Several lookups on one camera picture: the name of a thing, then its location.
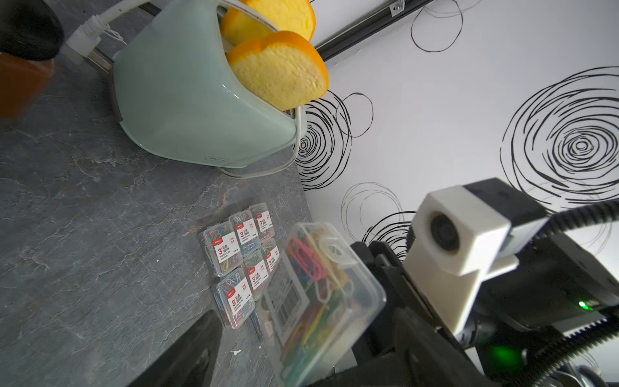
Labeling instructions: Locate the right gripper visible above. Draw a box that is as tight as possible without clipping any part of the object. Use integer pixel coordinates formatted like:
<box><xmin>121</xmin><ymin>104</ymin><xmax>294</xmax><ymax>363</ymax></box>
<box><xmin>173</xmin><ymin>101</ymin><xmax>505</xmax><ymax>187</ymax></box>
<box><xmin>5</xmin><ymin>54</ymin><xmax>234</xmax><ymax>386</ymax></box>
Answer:
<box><xmin>316</xmin><ymin>242</ymin><xmax>464</xmax><ymax>386</ymax></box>

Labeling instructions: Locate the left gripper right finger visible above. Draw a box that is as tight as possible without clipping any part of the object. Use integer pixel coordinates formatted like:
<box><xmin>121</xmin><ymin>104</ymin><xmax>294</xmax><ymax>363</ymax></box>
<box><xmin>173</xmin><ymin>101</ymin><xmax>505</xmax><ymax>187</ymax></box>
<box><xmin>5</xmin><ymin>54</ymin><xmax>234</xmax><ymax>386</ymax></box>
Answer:
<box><xmin>394</xmin><ymin>308</ymin><xmax>497</xmax><ymax>387</ymax></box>

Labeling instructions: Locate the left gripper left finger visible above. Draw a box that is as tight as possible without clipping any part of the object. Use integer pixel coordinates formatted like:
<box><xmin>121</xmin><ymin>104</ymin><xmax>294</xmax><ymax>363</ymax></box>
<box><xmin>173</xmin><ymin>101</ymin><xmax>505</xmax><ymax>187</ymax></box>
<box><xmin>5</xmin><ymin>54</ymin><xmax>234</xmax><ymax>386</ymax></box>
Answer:
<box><xmin>129</xmin><ymin>311</ymin><xmax>223</xmax><ymax>387</ymax></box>

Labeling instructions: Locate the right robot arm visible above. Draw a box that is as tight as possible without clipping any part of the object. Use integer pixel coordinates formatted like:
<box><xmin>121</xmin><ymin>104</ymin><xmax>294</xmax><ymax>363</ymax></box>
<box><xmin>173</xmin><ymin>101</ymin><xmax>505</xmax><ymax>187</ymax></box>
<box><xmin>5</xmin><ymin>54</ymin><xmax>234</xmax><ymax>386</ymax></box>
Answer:
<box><xmin>320</xmin><ymin>185</ymin><xmax>618</xmax><ymax>386</ymax></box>

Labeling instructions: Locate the mint green toaster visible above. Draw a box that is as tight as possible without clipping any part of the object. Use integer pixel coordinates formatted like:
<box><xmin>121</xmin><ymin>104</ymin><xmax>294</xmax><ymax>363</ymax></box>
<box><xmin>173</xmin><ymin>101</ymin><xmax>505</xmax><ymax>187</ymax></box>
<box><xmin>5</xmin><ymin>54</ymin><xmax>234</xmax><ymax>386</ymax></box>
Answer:
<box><xmin>110</xmin><ymin>1</ymin><xmax>307</xmax><ymax>169</ymax></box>

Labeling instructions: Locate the yellow toast slice front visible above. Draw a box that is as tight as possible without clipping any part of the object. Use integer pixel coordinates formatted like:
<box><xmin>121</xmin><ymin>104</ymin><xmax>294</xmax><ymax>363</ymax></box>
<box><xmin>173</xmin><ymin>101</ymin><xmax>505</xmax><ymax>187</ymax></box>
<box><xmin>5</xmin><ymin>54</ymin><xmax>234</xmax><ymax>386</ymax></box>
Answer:
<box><xmin>226</xmin><ymin>31</ymin><xmax>330</xmax><ymax>111</ymax></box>

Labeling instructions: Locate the yellow toast slice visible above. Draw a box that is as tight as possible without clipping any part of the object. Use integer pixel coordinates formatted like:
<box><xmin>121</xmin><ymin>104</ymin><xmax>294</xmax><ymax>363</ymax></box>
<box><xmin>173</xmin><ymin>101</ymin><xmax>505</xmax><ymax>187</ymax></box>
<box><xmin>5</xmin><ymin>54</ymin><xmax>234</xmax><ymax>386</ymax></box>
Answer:
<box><xmin>220</xmin><ymin>0</ymin><xmax>316</xmax><ymax>46</ymax></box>
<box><xmin>226</xmin><ymin>31</ymin><xmax>330</xmax><ymax>111</ymax></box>

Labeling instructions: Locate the yellow toast slice back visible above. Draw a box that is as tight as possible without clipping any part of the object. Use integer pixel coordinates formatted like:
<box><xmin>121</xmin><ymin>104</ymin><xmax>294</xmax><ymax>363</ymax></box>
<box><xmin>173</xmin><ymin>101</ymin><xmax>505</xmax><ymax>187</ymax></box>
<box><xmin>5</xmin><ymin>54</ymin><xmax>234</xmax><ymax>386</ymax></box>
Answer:
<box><xmin>220</xmin><ymin>0</ymin><xmax>316</xmax><ymax>46</ymax></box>

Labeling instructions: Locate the orange spice bottle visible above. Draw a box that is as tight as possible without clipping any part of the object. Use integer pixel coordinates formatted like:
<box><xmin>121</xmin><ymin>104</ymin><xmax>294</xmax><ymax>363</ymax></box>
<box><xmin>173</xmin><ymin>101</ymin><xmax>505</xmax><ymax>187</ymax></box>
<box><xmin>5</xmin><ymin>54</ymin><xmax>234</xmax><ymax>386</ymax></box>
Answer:
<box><xmin>1</xmin><ymin>0</ymin><xmax>64</xmax><ymax>119</ymax></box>

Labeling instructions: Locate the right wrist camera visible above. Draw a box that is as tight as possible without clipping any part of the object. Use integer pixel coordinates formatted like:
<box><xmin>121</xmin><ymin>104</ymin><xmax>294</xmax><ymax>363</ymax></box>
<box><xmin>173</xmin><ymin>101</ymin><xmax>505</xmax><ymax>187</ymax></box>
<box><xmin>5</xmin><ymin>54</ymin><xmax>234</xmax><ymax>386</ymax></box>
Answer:
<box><xmin>403</xmin><ymin>178</ymin><xmax>549</xmax><ymax>335</ymax></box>

